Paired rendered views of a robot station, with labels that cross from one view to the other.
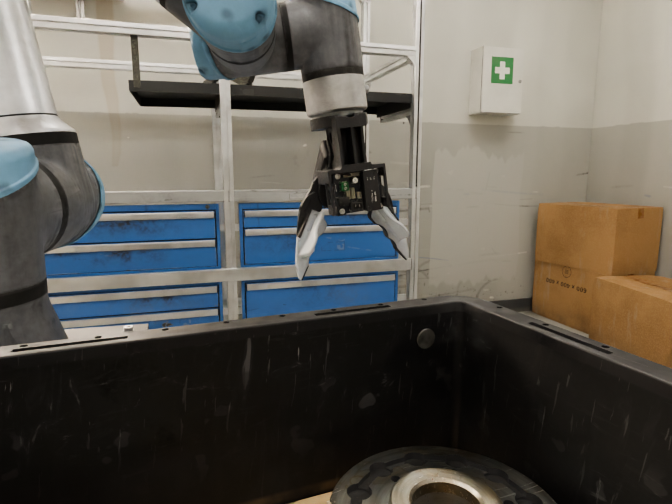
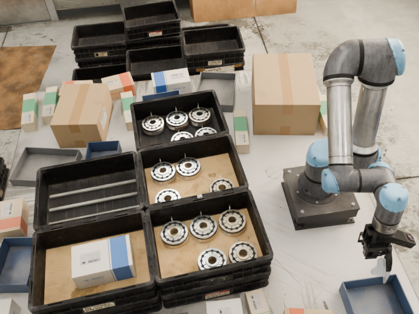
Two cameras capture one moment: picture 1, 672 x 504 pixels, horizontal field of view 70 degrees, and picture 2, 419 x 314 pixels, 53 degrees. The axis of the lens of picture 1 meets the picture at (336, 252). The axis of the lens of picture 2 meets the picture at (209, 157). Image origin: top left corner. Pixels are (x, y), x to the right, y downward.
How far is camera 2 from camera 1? 1.45 m
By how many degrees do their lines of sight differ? 91
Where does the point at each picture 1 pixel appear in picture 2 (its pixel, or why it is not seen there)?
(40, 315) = (317, 187)
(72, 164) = (358, 162)
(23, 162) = (323, 163)
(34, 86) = (360, 139)
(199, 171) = not seen: outside the picture
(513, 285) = not seen: outside the picture
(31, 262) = (318, 178)
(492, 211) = not seen: outside the picture
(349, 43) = (380, 214)
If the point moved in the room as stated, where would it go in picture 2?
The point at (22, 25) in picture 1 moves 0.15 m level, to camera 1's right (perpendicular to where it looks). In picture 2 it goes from (365, 125) to (368, 157)
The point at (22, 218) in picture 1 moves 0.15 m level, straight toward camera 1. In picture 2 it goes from (318, 171) to (284, 185)
